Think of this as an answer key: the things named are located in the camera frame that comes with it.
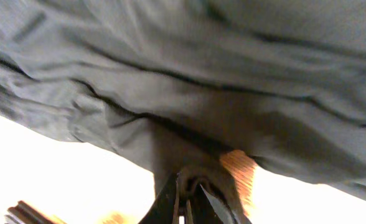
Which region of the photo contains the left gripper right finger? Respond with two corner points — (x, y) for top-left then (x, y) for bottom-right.
(198, 185), (251, 224)

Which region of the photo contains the black t-shirt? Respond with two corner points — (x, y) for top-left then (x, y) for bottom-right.
(0, 0), (366, 212)

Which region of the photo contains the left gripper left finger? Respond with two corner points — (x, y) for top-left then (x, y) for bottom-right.
(139, 174), (179, 224)

